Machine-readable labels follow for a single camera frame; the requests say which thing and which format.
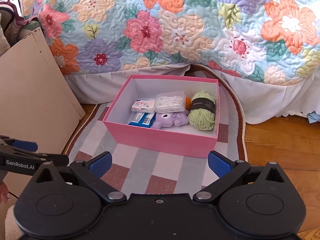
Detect blue packet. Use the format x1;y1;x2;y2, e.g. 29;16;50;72
128;112;156;128

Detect white pink tissue pack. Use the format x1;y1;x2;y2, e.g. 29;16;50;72
131;99;155;113

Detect purple plush toy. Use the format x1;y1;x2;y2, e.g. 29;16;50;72
151;112;189;129

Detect orange ball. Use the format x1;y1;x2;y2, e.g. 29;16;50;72
185;97;191;111

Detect clear plastic swab box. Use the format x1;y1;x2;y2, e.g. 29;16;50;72
154;90;185;114

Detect person's left hand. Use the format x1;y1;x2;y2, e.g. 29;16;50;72
0;182;9;204

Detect checkered round rug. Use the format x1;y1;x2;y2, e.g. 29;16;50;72
4;63;249;240

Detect green yarn ball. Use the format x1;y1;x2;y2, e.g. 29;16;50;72
188;91;216;131

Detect white bed skirt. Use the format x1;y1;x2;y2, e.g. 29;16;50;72
65;63;319;124

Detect pink cardboard box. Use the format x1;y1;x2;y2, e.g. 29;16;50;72
103;75;220;158

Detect papers under bed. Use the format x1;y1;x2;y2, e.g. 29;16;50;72
307;111;320;124

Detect floral quilt bedspread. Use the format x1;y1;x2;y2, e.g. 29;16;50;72
21;0;319;86

